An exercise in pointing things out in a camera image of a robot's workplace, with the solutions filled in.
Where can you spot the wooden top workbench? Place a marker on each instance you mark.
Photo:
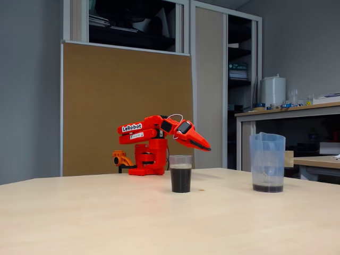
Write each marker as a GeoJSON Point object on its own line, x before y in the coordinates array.
{"type": "Point", "coordinates": [292, 111]}

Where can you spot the orange table clamp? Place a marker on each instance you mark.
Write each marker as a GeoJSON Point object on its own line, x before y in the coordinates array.
{"type": "Point", "coordinates": [122, 159]}

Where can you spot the white folded sheet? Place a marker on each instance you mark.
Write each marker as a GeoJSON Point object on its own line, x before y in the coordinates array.
{"type": "Point", "coordinates": [162, 24]}

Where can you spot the small blue item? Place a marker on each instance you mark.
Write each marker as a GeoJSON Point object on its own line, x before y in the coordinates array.
{"type": "Point", "coordinates": [287, 105]}

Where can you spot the blue tape roll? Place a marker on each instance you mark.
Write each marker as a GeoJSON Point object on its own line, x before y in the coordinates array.
{"type": "Point", "coordinates": [261, 105]}

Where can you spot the low wooden top table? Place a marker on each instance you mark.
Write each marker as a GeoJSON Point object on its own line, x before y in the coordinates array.
{"type": "Point", "coordinates": [313, 160]}

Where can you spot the stack of white documents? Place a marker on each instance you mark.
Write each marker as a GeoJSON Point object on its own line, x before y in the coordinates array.
{"type": "Point", "coordinates": [238, 75]}

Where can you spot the stack of papers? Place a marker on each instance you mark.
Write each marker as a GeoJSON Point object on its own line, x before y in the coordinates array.
{"type": "Point", "coordinates": [98, 21]}

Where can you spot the white cylindrical container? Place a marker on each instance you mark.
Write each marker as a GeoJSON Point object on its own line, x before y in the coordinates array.
{"type": "Point", "coordinates": [273, 91]}

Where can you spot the brown pin board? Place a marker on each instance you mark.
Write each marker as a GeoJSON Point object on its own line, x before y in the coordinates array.
{"type": "Point", "coordinates": [101, 93]}

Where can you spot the white paper sheet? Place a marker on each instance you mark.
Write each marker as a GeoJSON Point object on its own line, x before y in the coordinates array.
{"type": "Point", "coordinates": [336, 156]}

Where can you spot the clear glass beaker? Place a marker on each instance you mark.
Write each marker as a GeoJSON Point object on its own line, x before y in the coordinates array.
{"type": "Point", "coordinates": [293, 98]}

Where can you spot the tan tape roll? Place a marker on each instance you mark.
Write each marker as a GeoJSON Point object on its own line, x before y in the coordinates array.
{"type": "Point", "coordinates": [259, 108]}

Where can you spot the red robot arm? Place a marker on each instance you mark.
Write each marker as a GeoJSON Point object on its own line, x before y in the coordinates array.
{"type": "Point", "coordinates": [152, 125]}

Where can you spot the white storage box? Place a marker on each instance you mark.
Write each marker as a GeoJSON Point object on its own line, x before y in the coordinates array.
{"type": "Point", "coordinates": [329, 148]}

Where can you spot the grey shelf cabinet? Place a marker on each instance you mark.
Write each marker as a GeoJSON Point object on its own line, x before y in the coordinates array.
{"type": "Point", "coordinates": [210, 79]}

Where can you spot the clear plastic cup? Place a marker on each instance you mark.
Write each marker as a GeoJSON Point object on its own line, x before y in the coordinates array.
{"type": "Point", "coordinates": [180, 180]}

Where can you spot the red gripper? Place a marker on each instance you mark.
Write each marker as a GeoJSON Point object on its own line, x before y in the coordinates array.
{"type": "Point", "coordinates": [192, 137]}

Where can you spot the flat white box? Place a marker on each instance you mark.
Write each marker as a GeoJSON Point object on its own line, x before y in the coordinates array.
{"type": "Point", "coordinates": [326, 99]}

